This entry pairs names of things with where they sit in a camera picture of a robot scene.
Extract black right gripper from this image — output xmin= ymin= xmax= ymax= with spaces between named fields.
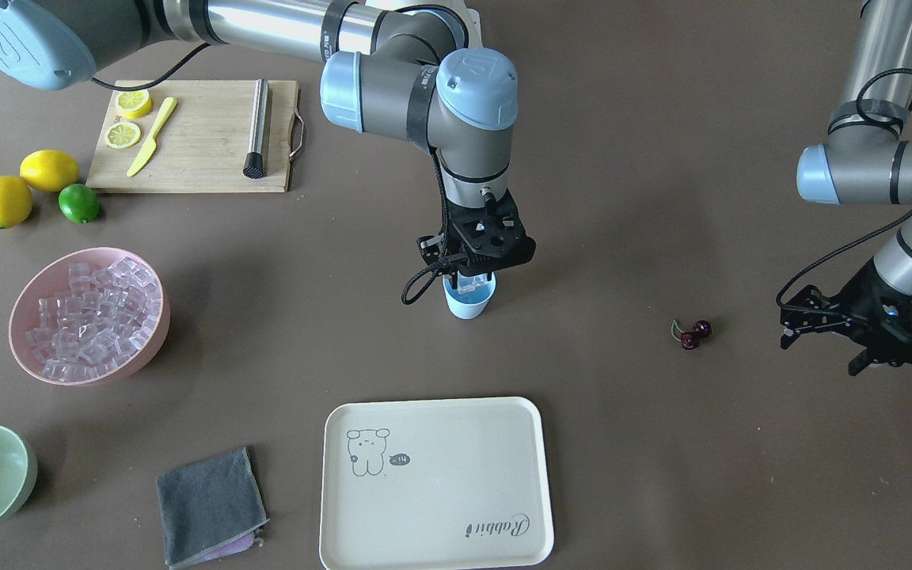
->
xmin=416 ymin=190 xmax=537 ymax=290

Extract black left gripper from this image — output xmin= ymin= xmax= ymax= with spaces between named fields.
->
xmin=779 ymin=262 xmax=912 ymax=378

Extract dark red cherry pair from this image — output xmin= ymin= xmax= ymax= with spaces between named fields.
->
xmin=671 ymin=320 xmax=713 ymax=351

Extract clear ice cubes pile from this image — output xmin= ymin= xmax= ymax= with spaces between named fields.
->
xmin=25 ymin=256 xmax=164 ymax=381

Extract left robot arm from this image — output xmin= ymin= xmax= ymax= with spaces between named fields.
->
xmin=776 ymin=1 xmax=912 ymax=375

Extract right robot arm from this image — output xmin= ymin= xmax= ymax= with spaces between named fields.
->
xmin=0 ymin=1 xmax=536 ymax=280

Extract light blue plastic cup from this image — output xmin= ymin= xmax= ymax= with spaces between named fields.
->
xmin=443 ymin=273 xmax=496 ymax=320

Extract cream rabbit serving tray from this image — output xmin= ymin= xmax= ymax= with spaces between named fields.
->
xmin=319 ymin=397 xmax=555 ymax=569

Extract steel muddler black tip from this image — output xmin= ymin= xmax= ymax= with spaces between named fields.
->
xmin=242 ymin=78 xmax=269 ymax=178

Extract bamboo cutting board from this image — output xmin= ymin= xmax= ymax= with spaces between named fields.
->
xmin=85 ymin=80 xmax=299 ymax=192

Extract yellow plastic knife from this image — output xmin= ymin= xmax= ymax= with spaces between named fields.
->
xmin=124 ymin=97 xmax=178 ymax=177

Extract grey folded cloth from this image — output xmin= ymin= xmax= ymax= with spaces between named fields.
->
xmin=155 ymin=446 xmax=268 ymax=569

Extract lemon half lower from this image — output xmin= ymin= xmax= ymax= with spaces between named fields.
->
xmin=104 ymin=120 xmax=142 ymax=150

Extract lemon slice upper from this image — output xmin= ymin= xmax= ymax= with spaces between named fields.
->
xmin=113 ymin=89 xmax=153 ymax=120

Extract green lime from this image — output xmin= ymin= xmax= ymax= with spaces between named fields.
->
xmin=58 ymin=183 xmax=101 ymax=224

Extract pink bowl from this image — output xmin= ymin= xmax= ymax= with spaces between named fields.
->
xmin=9 ymin=247 xmax=172 ymax=387

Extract yellow lemon upper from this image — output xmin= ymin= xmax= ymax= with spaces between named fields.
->
xmin=19 ymin=149 xmax=80 ymax=192

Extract yellow lemon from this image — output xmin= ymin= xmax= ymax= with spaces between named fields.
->
xmin=19 ymin=149 xmax=80 ymax=192
xmin=0 ymin=176 xmax=33 ymax=230

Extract yellow lemon lower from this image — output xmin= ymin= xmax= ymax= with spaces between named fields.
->
xmin=0 ymin=176 xmax=33 ymax=230

